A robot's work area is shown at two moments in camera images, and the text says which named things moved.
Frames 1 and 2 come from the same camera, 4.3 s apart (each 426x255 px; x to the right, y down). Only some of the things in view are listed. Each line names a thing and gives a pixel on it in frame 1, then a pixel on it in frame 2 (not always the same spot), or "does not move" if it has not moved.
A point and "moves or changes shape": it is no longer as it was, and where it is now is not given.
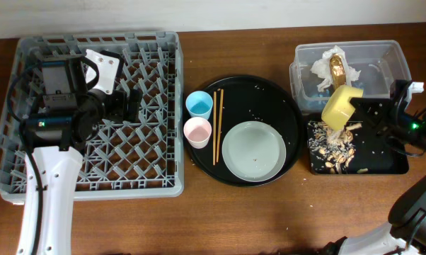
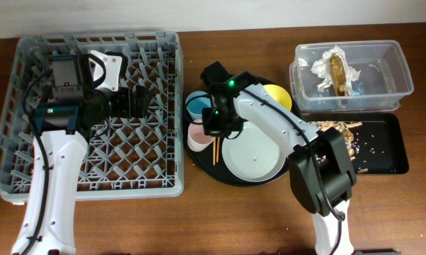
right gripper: x=381 y=103 -> x=211 y=127
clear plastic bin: x=381 y=64 does not move
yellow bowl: x=337 y=107 -> x=279 y=94
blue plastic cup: x=199 y=104 does not move
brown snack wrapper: x=338 y=71 does not move
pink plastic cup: x=197 y=130 moves or changes shape
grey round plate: x=253 y=151 does not move
